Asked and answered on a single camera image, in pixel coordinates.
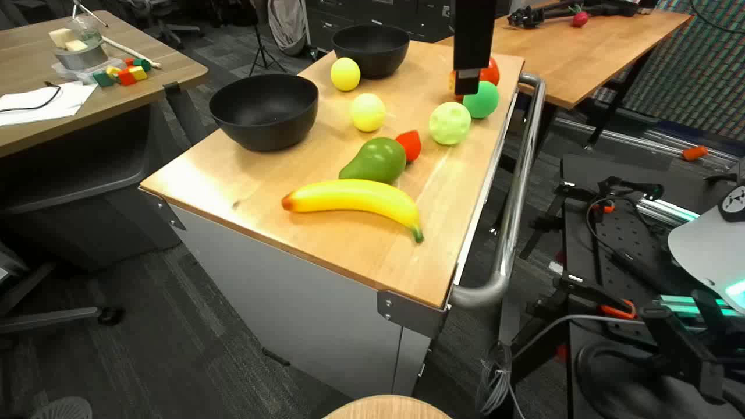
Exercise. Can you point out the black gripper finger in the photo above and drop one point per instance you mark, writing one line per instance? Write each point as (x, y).
(472, 82)

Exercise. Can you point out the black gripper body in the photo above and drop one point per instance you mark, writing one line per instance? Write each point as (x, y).
(472, 30)

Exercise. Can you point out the red apple toy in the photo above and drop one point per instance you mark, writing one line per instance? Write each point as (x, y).
(491, 72)

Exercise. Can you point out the light green dimpled ball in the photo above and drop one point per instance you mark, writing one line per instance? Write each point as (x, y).
(449, 125)

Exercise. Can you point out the yellow ball toy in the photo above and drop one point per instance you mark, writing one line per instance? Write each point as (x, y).
(368, 112)
(344, 75)

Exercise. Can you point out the yellow banana toy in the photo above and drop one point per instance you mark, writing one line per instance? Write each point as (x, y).
(356, 197)

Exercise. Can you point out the small red fruit toy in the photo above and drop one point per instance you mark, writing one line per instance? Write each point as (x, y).
(410, 145)

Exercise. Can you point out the white cabinet with wooden top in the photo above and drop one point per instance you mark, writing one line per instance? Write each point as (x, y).
(309, 311)

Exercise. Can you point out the smooth green ball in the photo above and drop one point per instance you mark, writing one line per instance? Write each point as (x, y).
(484, 104)

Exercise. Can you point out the black tripod tool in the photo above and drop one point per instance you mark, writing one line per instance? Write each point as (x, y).
(543, 15)

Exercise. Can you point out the black bowl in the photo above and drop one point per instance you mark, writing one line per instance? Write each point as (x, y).
(373, 60)
(263, 128)

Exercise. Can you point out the small red object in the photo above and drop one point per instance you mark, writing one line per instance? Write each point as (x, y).
(581, 19)

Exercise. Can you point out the wooden work table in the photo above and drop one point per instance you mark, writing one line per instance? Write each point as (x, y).
(590, 55)

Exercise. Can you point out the green pear toy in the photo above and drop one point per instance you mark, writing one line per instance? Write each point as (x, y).
(376, 162)

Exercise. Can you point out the small orange object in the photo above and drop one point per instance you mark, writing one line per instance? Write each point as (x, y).
(695, 152)

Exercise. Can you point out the orange clamp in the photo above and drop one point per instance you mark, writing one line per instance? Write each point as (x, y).
(618, 311)

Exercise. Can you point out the white device with teal light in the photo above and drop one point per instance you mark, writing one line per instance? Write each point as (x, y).
(710, 248)

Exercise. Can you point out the yellow toy block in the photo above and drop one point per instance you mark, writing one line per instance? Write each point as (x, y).
(137, 72)

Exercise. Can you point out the round wooden stool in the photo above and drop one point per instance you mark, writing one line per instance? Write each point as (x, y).
(386, 408)

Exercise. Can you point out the white stick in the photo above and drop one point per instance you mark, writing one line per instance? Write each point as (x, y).
(128, 47)

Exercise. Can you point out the red toy block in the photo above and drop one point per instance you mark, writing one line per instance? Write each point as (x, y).
(127, 78)

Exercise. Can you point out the green toy block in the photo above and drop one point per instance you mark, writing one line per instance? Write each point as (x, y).
(103, 78)

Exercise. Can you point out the clear plastic cup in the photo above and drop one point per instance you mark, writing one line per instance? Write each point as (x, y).
(87, 30)

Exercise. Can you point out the clear plastic container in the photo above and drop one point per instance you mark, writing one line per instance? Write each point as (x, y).
(77, 51)

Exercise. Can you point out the white paper sheet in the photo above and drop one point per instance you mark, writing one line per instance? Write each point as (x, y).
(48, 106)

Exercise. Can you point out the wooden office table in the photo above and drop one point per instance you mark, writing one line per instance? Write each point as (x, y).
(30, 61)

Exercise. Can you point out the black office chair base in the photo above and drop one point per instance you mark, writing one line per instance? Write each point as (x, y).
(71, 317)

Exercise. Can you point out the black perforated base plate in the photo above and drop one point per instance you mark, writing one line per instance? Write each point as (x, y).
(613, 240)

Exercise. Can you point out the silver metal rail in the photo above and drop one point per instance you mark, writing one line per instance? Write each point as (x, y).
(663, 210)

